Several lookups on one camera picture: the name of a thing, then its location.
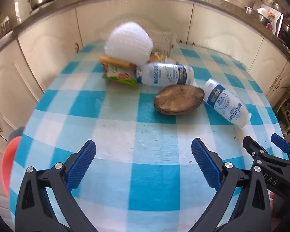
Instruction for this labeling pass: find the green pea cookie packet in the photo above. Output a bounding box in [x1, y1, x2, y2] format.
[102, 64, 139, 87]

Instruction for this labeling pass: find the white foam fruit net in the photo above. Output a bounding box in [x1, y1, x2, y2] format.
[104, 21, 153, 66]

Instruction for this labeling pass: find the white paper bag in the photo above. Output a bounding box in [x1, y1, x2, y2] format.
[147, 30, 177, 57]

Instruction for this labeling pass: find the person's right hand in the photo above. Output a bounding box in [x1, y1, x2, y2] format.
[269, 192, 276, 211]

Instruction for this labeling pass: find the blue denim stool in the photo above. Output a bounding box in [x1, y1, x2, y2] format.
[7, 127, 24, 145]

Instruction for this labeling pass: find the blue checkered tablecloth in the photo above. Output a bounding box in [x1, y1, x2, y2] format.
[9, 41, 284, 231]

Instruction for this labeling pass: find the pink plastic bucket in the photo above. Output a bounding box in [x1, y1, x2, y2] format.
[0, 136, 21, 197]

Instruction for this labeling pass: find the steel bowl on counter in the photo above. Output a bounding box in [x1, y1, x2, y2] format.
[245, 6, 269, 27]

